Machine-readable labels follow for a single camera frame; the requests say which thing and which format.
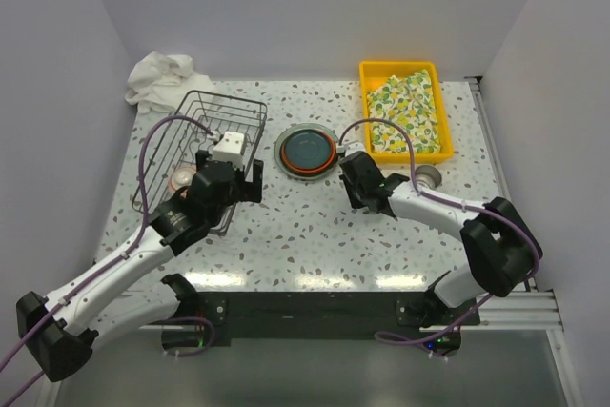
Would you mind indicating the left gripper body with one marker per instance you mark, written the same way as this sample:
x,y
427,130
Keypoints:
x,y
241,188

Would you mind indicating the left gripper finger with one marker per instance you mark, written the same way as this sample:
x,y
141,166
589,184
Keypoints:
x,y
255,187
202,158

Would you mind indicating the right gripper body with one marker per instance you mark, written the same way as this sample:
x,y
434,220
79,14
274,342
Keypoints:
x,y
354,193

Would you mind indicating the white red patterned bowl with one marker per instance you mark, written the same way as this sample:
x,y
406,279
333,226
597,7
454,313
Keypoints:
x,y
180,180

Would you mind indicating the orange plate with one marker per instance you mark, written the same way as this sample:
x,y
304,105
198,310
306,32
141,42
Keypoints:
x,y
286,164

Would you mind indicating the light green floral plate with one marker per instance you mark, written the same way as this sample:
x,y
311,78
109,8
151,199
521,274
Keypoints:
x,y
306,151

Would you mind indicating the dark teal plate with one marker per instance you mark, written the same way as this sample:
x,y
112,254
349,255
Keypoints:
x,y
307,147

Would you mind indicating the beige brown cup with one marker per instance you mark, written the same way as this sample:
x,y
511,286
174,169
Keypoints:
x,y
428,176

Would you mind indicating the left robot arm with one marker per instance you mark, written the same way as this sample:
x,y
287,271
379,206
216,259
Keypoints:
x,y
57,327

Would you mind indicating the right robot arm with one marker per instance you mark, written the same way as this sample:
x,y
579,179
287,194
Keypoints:
x,y
500,249

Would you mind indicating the white crumpled towel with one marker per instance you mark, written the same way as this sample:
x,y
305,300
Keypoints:
x,y
159,82

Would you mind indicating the lemon print cloth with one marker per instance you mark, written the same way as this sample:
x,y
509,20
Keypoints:
x,y
409,102

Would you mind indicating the yellow plastic bin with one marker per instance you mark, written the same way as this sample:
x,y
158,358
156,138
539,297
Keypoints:
x,y
385,143

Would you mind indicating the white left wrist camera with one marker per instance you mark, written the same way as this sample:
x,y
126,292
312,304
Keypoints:
x,y
230,148

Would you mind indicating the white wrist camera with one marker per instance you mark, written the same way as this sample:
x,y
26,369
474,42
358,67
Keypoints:
x,y
347,148
230,148

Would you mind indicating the black wire dish rack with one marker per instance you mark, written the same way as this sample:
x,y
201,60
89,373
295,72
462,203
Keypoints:
x,y
197,124

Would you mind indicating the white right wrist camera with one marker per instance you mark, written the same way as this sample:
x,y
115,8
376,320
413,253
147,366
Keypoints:
x,y
347,148

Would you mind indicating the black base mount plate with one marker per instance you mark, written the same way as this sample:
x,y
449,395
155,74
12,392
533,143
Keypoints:
x,y
326,315

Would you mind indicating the aluminium frame rail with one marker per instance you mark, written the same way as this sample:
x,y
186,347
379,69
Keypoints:
x,y
528,309

